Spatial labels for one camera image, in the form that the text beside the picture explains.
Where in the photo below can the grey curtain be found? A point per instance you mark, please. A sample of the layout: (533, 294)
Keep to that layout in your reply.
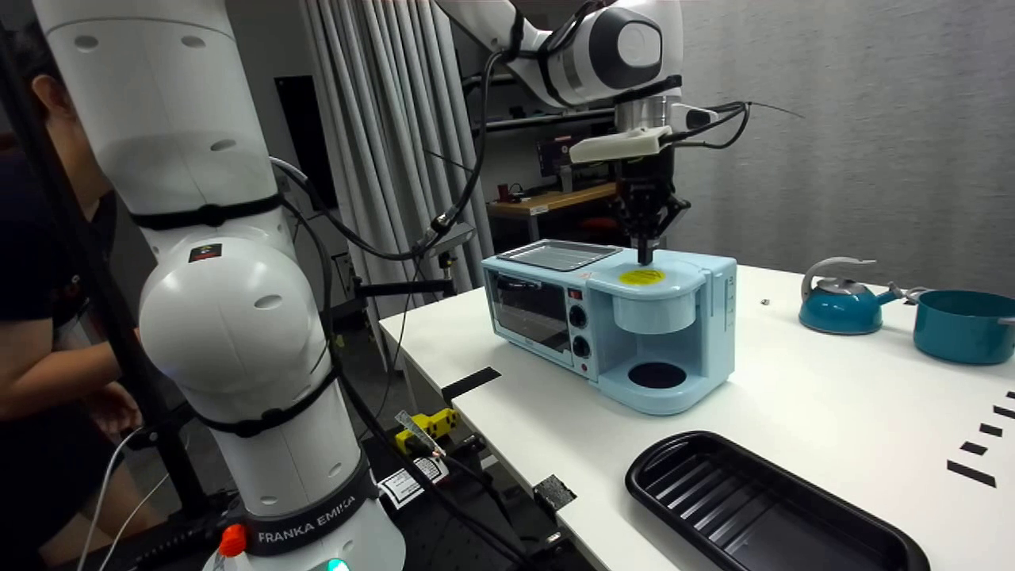
(394, 125)

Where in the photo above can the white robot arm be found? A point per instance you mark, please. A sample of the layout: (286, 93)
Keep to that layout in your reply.
(225, 312)

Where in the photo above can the yellow oven top button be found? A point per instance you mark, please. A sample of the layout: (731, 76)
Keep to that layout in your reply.
(642, 277)

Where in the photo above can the grey oven top tray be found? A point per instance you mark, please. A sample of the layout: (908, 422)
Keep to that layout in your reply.
(555, 254)

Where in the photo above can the teal kettle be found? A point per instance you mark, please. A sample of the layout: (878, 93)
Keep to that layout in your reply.
(836, 302)

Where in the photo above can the person in dark shirt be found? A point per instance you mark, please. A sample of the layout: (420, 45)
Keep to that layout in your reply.
(60, 404)

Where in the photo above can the light blue toaster oven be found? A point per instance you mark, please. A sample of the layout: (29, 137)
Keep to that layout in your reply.
(653, 349)

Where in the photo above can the teal cooking pot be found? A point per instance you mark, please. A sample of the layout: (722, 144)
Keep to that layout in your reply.
(966, 328)

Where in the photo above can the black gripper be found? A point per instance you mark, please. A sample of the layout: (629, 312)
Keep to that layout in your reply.
(646, 197)

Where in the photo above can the black ribbed plastic tray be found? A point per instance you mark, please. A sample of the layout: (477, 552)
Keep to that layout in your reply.
(754, 515)

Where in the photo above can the yellow plastic clamp block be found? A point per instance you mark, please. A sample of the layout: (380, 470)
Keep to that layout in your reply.
(425, 430)

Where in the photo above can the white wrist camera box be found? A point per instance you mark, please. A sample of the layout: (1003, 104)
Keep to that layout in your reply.
(629, 144)

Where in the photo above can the white warning label tag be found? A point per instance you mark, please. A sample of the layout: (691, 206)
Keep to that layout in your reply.
(402, 491)

